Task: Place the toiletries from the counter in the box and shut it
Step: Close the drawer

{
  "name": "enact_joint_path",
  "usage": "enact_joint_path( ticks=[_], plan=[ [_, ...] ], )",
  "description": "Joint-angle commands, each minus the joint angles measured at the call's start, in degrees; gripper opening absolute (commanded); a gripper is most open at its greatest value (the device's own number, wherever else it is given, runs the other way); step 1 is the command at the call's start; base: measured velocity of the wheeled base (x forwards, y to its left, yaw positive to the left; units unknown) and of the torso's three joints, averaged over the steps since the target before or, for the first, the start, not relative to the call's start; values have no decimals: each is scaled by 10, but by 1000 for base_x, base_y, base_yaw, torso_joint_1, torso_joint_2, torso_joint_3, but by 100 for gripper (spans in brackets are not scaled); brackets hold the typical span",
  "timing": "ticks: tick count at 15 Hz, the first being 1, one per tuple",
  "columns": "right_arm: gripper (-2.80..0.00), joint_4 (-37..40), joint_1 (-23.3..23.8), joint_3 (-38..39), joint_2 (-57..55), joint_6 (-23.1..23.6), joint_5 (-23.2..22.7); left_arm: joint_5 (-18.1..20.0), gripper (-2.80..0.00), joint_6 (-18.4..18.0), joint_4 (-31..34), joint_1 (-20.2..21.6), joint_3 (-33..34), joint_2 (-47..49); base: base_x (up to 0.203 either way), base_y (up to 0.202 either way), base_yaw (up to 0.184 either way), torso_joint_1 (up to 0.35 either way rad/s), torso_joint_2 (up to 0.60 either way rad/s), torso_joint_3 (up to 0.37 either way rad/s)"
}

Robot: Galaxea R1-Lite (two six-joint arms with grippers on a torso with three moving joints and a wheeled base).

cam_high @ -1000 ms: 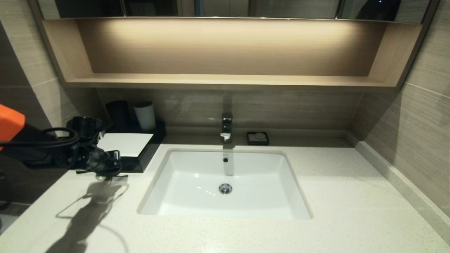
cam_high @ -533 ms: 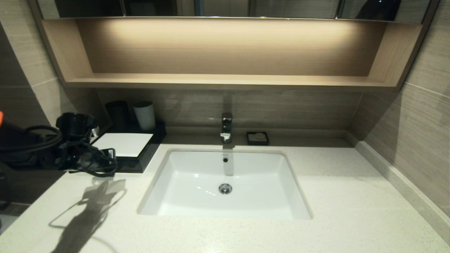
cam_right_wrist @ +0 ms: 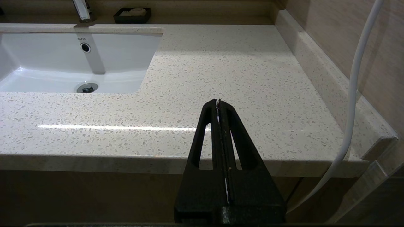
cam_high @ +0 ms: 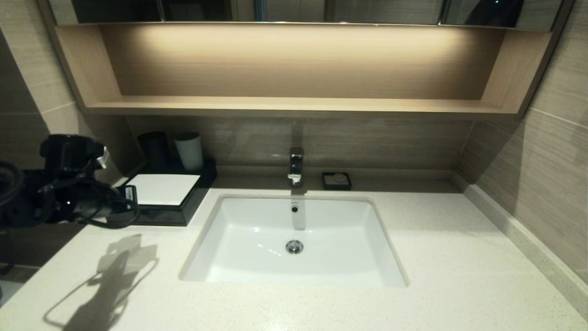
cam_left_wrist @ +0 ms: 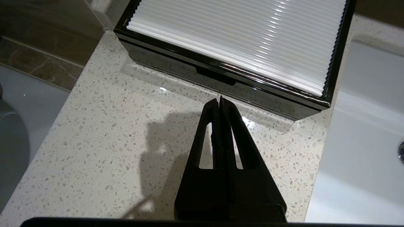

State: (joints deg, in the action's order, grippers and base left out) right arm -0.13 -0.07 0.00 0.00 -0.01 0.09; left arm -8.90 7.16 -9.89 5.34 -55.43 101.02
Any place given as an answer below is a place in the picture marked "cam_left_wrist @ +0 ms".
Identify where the black glossy box drawer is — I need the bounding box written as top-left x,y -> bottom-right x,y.
122,39 -> 329,121

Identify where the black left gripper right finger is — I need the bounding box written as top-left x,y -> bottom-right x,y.
220,96 -> 287,223

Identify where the black amenity box white top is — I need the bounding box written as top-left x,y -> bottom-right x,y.
114,0 -> 357,121

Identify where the white ceramic toilet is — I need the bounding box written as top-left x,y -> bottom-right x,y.
0,65 -> 70,213

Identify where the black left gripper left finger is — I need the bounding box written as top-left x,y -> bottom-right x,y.
175,98 -> 226,220

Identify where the white ceramic sink basin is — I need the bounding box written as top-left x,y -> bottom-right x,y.
305,39 -> 404,225

